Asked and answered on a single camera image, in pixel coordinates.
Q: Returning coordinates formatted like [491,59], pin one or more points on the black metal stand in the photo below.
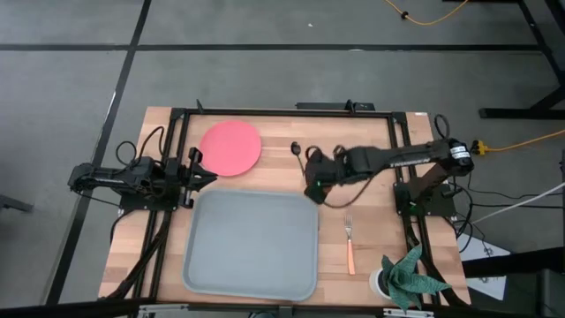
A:
[507,112]

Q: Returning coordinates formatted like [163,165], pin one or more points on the grey plastic tray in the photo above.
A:
[251,247]

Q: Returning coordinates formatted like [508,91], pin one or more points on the black bracket on table edge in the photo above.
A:
[322,106]

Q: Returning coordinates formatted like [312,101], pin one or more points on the black metal table frame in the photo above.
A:
[287,112]

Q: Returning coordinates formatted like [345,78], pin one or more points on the green plant in white pot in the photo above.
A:
[404,280]

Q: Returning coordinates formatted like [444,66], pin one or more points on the black metal spoon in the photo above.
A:
[295,148]

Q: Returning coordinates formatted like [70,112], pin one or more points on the round red plate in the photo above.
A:
[230,148]

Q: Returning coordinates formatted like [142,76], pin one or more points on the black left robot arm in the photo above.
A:
[110,179]

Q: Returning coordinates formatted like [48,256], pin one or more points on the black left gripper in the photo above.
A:
[190,176]

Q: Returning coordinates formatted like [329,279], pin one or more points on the black rig beam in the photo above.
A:
[66,309]

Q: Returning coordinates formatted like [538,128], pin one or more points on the black floor object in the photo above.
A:
[13,203]

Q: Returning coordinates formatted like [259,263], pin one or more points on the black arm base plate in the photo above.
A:
[441,207]
[150,204]

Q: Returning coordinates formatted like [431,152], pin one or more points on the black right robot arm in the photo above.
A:
[410,159]

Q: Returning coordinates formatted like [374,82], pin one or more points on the dark box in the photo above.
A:
[552,291]

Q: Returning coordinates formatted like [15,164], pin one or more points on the white paper sheet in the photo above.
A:
[472,249]

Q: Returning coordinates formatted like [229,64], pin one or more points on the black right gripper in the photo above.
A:
[324,172]

